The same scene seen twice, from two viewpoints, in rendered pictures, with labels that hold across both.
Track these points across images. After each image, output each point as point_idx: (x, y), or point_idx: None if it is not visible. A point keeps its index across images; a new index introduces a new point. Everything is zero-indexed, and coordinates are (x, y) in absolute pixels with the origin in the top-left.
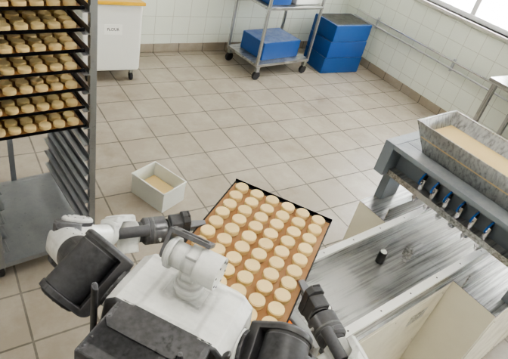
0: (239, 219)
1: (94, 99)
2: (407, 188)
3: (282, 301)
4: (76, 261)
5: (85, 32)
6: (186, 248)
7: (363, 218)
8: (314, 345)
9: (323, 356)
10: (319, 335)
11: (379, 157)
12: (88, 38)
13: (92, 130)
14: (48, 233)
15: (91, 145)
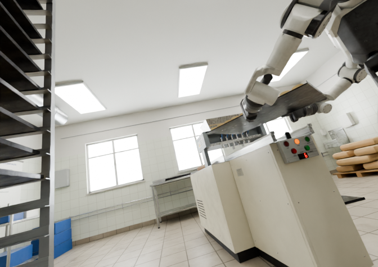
0: None
1: (53, 140)
2: (220, 144)
3: None
4: None
5: (44, 73)
6: None
7: (218, 170)
8: (308, 134)
9: (323, 104)
10: (313, 104)
11: (205, 140)
12: (45, 80)
13: (52, 182)
14: None
15: (50, 207)
